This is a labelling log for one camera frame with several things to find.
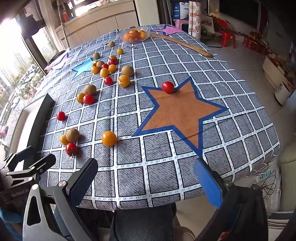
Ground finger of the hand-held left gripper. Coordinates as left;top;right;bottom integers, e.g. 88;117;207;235
5;146;33;171
6;154;56;186

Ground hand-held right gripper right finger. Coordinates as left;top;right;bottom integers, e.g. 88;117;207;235
193;158;269;241

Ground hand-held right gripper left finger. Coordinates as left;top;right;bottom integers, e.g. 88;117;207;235
22;158;99;241

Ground white tray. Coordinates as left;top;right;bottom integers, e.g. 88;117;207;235
10;93;56;153

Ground checkered star blanket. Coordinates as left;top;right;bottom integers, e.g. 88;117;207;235
35;23;280;210

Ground window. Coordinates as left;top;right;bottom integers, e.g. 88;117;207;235
0;14;58;139

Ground white canister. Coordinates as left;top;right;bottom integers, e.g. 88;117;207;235
274;82;292;106

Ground white cardboard box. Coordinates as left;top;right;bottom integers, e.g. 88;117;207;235
262;53;296;91

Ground plastic bag of oranges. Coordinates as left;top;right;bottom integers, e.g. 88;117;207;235
119;26;151;44

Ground red gift boxes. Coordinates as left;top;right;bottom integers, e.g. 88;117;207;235
243;31;269;55

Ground beige cabinet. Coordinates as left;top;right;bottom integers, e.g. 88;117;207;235
55;0;137;50

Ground pink plastic stool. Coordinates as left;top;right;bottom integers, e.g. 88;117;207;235
174;20;189;30

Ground patterned paper roll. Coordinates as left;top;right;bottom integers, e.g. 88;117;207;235
188;1;208;39

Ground black television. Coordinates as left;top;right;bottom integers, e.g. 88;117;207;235
218;0;262;30

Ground white shopping bag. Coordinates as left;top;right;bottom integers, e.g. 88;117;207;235
172;1;189;20

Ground black cable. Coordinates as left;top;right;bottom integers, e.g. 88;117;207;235
257;170;281;209

